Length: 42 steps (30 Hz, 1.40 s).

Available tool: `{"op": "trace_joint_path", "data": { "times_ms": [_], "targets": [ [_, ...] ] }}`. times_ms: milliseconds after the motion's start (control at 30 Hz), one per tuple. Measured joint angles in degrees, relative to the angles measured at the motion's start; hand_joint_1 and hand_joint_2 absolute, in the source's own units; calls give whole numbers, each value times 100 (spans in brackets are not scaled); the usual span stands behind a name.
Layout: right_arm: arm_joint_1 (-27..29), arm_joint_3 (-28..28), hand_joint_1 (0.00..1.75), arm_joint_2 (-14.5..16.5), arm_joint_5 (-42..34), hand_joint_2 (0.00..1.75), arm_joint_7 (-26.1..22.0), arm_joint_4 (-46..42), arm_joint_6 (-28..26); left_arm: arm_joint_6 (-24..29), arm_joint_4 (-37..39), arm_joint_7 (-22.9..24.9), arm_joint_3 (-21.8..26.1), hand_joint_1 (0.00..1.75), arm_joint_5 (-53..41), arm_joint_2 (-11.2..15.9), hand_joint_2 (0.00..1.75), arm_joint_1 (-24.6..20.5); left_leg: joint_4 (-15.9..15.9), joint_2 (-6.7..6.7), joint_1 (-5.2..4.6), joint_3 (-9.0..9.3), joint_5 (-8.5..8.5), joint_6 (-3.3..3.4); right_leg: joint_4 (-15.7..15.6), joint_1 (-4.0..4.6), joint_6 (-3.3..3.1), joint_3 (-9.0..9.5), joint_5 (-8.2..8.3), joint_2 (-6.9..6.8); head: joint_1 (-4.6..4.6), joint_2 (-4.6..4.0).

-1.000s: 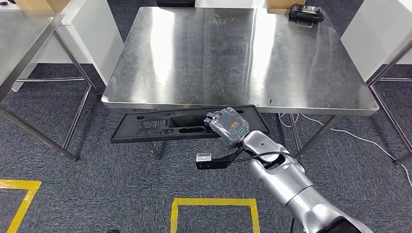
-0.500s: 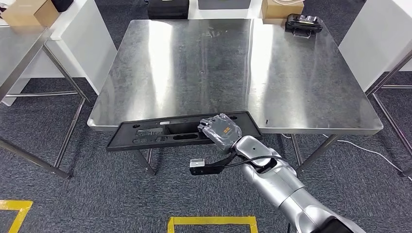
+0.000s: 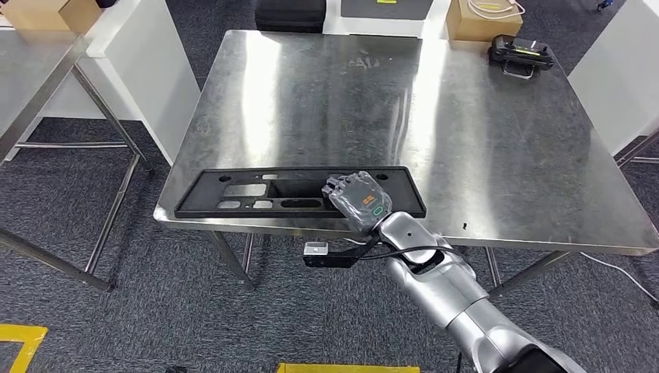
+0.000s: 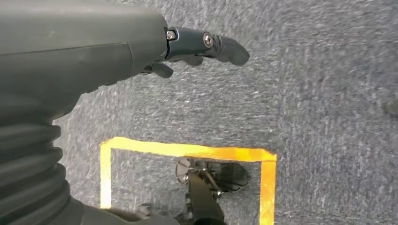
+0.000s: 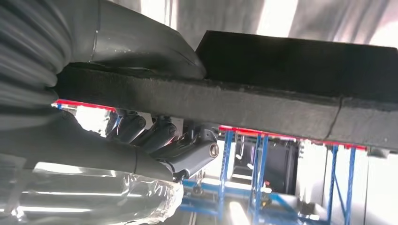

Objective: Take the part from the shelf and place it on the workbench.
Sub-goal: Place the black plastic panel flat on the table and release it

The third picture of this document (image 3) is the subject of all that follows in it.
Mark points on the black plastic panel part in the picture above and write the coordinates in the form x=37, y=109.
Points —
x=203, y=198

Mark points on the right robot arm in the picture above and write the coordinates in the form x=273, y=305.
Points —
x=437, y=288

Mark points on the black equipment case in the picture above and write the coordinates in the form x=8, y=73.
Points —
x=291, y=15

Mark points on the dark grey board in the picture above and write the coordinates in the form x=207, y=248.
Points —
x=370, y=11

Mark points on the yellow floor tape square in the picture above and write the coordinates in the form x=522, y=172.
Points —
x=20, y=333
x=350, y=368

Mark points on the brown cardboard box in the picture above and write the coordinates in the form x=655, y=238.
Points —
x=479, y=28
x=41, y=15

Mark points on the black handheld controller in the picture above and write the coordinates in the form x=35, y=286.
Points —
x=520, y=51

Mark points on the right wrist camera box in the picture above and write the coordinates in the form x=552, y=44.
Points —
x=324, y=260

